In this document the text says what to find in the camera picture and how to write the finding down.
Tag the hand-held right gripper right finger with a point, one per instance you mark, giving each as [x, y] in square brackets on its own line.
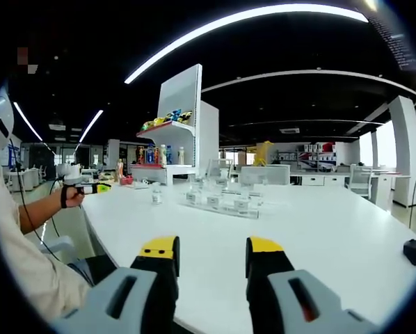
[263, 275]

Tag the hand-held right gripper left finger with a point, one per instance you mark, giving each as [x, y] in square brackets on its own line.
[156, 278]

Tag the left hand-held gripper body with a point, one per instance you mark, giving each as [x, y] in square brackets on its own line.
[69, 172]

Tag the clear acrylic reagent rack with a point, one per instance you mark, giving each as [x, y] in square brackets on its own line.
[213, 200]

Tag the storage rack with white boxes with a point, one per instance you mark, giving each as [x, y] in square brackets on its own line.
[312, 156]

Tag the person's left hand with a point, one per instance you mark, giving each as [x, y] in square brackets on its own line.
[74, 201]

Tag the small anatomy figure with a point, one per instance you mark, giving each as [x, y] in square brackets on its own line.
[119, 170]

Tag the small red basket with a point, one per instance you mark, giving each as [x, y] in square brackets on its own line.
[125, 181]

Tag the short ceiling light strip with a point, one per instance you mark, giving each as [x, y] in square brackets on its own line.
[91, 125]
[27, 120]

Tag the white seat edge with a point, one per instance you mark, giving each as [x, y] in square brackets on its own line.
[60, 243]

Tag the row of drink bottles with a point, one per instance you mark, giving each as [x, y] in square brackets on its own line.
[162, 154]

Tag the white worn device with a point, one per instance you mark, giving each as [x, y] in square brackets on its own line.
[1, 115]

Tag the row of colourful snack packets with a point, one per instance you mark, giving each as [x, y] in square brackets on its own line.
[159, 121]

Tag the white desk divider panel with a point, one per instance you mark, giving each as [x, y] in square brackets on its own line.
[263, 174]

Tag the white office desk row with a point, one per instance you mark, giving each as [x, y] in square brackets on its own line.
[312, 180]

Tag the white mesh office chair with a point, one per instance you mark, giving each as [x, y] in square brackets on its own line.
[361, 177]
[216, 167]

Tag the long curved ceiling light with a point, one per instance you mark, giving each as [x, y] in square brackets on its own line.
[135, 74]

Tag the white display shelf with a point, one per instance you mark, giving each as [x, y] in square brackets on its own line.
[208, 132]

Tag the ceiling air conditioner vent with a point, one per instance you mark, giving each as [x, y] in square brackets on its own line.
[289, 131]

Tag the black computer mouse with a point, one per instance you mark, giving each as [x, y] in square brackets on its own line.
[415, 252]

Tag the dark hanging monitor screen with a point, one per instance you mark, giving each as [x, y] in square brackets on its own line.
[402, 48]

